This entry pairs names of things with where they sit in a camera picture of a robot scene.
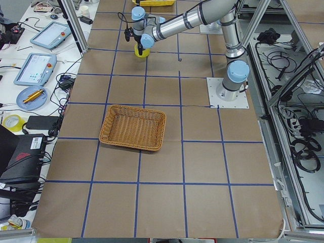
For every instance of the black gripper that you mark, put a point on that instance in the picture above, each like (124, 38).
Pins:
(136, 39)

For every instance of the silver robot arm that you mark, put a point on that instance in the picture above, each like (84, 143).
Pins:
(147, 29)

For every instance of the spare yellow tape roll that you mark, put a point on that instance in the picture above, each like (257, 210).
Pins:
(13, 123)

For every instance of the brown wicker basket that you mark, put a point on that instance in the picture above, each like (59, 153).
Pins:
(133, 127)

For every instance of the far teach pendant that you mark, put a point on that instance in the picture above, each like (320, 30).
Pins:
(52, 35)

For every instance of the teach pendant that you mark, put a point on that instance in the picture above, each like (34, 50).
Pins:
(36, 70)
(52, 35)

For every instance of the near teach pendant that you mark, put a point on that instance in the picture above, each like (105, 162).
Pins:
(36, 70)

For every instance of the brass cylinder tool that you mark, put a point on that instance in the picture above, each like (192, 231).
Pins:
(33, 96)

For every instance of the blue plate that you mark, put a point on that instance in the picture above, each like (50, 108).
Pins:
(33, 105)

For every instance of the black power adapter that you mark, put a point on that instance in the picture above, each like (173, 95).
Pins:
(41, 122)

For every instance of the black computer box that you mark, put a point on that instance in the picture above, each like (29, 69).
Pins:
(21, 158)

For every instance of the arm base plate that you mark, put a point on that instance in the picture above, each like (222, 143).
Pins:
(219, 97)
(213, 28)

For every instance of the aluminium frame post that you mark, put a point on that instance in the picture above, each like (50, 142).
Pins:
(69, 13)

